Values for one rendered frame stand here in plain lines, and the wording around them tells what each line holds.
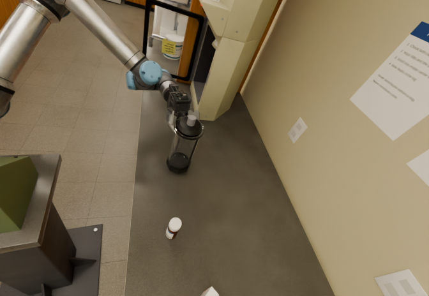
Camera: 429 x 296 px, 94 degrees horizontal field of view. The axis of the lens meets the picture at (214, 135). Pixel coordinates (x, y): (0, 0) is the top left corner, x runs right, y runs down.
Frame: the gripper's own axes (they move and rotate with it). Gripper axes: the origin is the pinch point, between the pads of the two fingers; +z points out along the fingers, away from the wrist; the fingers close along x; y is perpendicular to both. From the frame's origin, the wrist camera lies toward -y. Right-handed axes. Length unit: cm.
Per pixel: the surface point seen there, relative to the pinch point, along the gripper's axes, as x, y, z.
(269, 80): 67, 3, -33
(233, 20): 23.9, 32.1, -27.2
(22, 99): -88, -109, -180
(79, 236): -46, -115, -24
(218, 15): 17.5, 32.2, -28.9
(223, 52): 24.3, 18.6, -27.8
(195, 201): 2.2, -24.3, 16.5
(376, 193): 46, 8, 46
